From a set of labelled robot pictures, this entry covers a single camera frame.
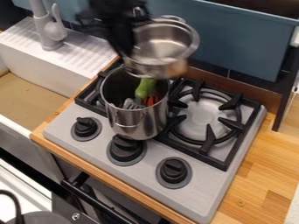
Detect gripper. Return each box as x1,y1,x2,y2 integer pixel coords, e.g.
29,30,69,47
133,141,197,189
101,17,138,58

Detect small silver pot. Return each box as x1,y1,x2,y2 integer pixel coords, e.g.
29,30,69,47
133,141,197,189
122,15,203,80

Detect tall silver pot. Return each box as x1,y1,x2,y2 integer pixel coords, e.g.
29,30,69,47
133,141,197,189
99,66,172,141

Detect green toy pepper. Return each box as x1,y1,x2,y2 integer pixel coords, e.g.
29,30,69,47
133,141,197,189
133,77,159,101

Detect toy sink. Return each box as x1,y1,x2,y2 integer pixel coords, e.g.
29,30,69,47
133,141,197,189
0,16,121,99

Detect tap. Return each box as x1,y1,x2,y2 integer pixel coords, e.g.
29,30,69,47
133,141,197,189
28,0,69,53

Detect grey spatula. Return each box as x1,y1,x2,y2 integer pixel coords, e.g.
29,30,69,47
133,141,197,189
121,97,146,111

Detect orange toy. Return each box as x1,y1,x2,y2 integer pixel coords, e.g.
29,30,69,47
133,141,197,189
142,94,162,108

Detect toy stove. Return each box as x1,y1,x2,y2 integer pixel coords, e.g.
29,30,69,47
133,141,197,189
42,62,269,224

